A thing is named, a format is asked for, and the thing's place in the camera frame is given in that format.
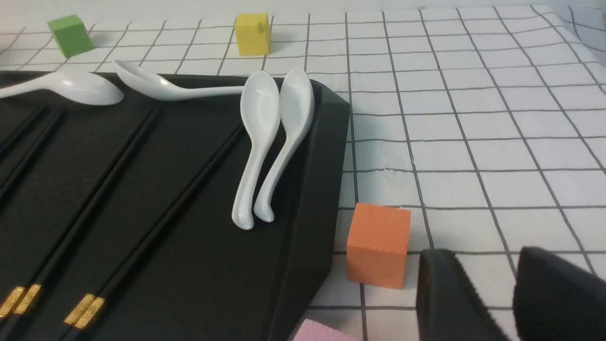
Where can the white ceramic spoon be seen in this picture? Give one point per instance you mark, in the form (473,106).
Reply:
(80,87)
(296,107)
(156,87)
(260,117)

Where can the black chopstick gold band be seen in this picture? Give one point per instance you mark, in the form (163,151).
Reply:
(53,195)
(31,154)
(70,331)
(16,134)

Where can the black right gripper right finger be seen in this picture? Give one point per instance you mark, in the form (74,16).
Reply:
(555,300)

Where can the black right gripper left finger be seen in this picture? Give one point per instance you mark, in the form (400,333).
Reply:
(448,307)

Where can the pink cube block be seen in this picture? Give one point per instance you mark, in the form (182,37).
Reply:
(311,330)

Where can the black plastic tray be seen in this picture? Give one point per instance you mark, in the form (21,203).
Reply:
(116,221)

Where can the green cube block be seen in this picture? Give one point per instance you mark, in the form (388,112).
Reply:
(70,35)

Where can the yellow cube block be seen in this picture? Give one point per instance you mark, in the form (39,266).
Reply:
(252,32)

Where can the orange cube block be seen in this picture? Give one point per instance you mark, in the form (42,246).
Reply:
(377,245)

